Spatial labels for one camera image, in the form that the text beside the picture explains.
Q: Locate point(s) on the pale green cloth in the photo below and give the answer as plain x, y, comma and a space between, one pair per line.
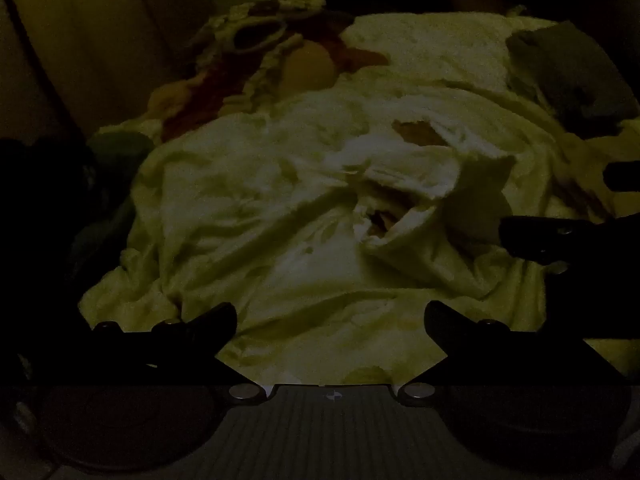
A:
117, 152

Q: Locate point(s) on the small white garment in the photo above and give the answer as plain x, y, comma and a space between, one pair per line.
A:
430, 180

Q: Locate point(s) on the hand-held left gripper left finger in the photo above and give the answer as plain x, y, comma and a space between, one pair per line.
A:
226, 318

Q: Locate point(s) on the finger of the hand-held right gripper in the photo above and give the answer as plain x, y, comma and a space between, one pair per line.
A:
520, 235
622, 176

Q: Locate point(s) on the floral patterned quilt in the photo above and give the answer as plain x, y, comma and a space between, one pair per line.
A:
235, 67

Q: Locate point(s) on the pale wardrobe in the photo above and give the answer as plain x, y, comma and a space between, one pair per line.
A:
100, 25

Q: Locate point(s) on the grey folded cloth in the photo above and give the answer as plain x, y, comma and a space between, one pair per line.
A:
570, 70

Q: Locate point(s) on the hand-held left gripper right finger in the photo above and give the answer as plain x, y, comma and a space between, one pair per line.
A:
436, 318

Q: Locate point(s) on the cream blanket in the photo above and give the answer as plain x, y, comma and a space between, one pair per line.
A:
240, 220

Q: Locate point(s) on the yellow cloth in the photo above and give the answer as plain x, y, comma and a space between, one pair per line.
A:
367, 376

